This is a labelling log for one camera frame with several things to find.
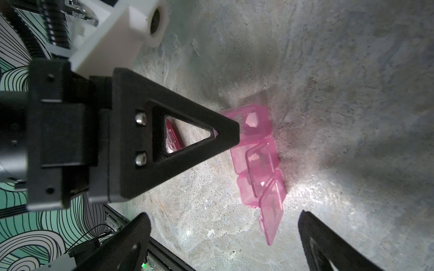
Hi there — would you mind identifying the dark pink square pillbox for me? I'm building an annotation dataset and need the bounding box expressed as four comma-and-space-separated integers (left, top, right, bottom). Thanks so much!
165, 118, 183, 154

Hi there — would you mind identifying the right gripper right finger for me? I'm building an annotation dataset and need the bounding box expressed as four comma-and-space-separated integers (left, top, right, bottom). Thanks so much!
298, 211, 381, 271

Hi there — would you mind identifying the light pink square pillbox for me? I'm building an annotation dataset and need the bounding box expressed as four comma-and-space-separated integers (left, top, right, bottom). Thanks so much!
222, 104, 287, 246

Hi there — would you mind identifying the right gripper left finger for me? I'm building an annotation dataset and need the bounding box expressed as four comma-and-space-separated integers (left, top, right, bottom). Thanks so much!
75, 212, 151, 271

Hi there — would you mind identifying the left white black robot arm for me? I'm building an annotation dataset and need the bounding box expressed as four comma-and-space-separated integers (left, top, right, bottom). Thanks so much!
1, 1, 240, 218

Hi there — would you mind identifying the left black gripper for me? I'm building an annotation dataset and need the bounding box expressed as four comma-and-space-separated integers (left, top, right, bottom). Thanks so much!
26, 58, 240, 212

